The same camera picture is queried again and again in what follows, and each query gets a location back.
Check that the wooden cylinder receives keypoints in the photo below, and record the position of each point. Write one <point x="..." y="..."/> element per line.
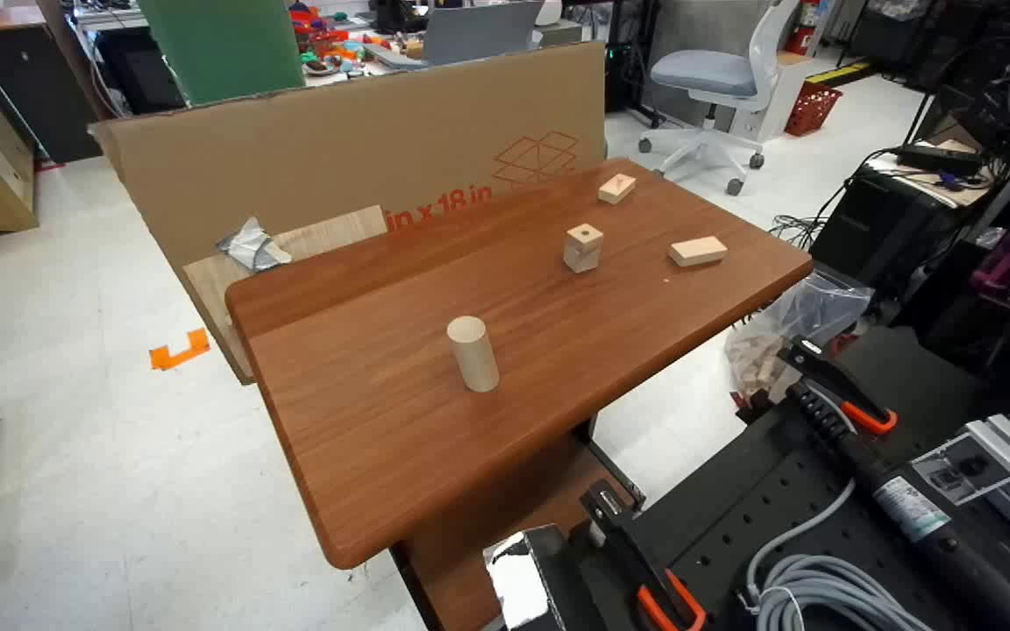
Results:
<point x="474" y="355"/>

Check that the crumpled white paper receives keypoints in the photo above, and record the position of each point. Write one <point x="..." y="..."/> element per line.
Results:
<point x="252" y="247"/>

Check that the red basket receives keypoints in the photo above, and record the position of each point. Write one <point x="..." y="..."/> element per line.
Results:
<point x="810" y="110"/>

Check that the black cylindrical rod with label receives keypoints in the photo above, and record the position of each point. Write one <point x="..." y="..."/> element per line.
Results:
<point x="920" y="514"/>

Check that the large cardboard box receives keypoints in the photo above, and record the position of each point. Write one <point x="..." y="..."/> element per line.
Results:
<point x="331" y="152"/>

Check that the shiny metal plate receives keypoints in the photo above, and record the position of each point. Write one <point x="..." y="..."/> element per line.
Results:
<point x="517" y="580"/>

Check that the black equipment cart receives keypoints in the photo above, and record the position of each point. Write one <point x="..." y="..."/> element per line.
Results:
<point x="893" y="223"/>

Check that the grey office chair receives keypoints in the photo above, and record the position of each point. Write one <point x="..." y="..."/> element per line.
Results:
<point x="709" y="75"/>

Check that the small wooden block with hole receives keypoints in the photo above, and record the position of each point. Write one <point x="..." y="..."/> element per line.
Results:
<point x="614" y="188"/>

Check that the wooden cube with hole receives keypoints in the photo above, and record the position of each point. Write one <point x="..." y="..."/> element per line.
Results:
<point x="584" y="249"/>

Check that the grey laptop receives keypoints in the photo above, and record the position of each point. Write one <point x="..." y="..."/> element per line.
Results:
<point x="478" y="33"/>

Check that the clear plastic bag of blocks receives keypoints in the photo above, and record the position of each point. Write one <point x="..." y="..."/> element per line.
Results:
<point x="803" y="316"/>

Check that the green board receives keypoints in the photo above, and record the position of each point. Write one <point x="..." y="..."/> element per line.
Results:
<point x="227" y="48"/>

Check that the black perforated breadboard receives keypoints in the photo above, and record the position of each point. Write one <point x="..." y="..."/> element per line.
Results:
<point x="752" y="503"/>

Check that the black desk cabinet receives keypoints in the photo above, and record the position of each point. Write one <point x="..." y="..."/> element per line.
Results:
<point x="33" y="82"/>

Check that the rectangular wooden block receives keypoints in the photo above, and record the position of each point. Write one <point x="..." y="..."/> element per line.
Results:
<point x="701" y="249"/>

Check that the wooden table pedestal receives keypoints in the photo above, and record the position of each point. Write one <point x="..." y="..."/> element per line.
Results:
<point x="494" y="503"/>

